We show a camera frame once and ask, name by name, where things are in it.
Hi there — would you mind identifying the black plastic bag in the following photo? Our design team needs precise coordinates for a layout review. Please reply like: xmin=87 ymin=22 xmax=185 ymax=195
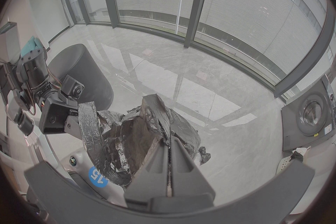
xmin=78 ymin=94 xmax=202 ymax=187

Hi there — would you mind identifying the crumpled black plastic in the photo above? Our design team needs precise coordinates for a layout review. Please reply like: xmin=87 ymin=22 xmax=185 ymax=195
xmin=195 ymin=146 xmax=212 ymax=166

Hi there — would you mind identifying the white laundry basket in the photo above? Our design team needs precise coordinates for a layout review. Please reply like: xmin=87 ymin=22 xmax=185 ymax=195
xmin=275 ymin=148 xmax=309 ymax=181

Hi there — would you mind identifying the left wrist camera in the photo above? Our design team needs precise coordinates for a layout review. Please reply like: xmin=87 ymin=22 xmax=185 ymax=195
xmin=58 ymin=75 xmax=85 ymax=103

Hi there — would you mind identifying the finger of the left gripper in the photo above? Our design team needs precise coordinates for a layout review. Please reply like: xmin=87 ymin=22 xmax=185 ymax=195
xmin=66 ymin=115 xmax=88 ymax=145

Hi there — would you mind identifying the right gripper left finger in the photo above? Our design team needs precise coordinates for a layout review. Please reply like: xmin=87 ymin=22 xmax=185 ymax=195
xmin=123 ymin=138 xmax=170 ymax=207

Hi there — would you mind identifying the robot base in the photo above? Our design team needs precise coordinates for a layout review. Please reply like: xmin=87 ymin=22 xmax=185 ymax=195
xmin=0 ymin=123 xmax=126 ymax=205

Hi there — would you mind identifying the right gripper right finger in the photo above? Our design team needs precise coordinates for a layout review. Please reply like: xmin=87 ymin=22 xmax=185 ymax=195
xmin=172 ymin=138 xmax=217 ymax=204

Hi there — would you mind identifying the grey washing machine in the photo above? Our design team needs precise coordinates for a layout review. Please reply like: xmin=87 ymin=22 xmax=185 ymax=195
xmin=281 ymin=75 xmax=336 ymax=151

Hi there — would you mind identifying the pile of clothes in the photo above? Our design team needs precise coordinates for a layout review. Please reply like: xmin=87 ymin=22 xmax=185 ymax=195
xmin=289 ymin=151 xmax=304 ymax=164

